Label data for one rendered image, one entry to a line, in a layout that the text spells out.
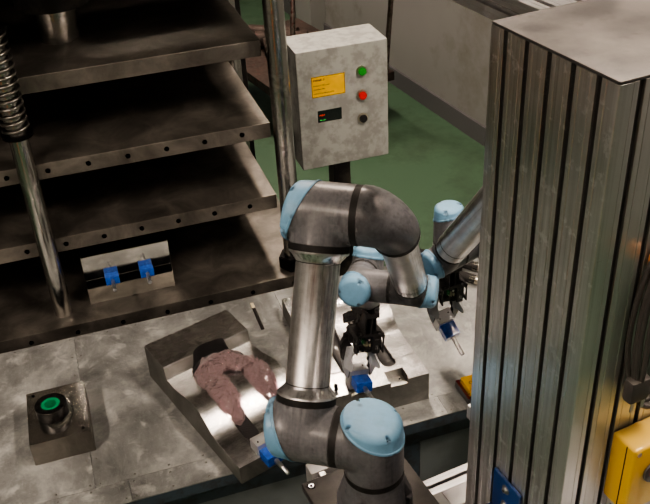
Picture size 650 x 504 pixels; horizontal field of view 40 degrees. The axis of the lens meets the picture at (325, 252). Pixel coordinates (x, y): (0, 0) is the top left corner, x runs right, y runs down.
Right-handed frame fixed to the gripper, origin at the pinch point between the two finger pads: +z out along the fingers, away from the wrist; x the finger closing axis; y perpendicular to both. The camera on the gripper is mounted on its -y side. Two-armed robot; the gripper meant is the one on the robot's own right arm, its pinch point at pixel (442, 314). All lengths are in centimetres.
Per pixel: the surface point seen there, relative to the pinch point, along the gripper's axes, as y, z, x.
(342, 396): 14.4, 6.3, -34.0
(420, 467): 16.1, 38.1, -13.1
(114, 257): -66, 1, -81
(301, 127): -73, -28, -16
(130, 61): -69, -59, -65
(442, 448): 16.1, 33.1, -6.6
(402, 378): 11.0, 8.7, -16.2
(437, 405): 17.5, 15.1, -9.1
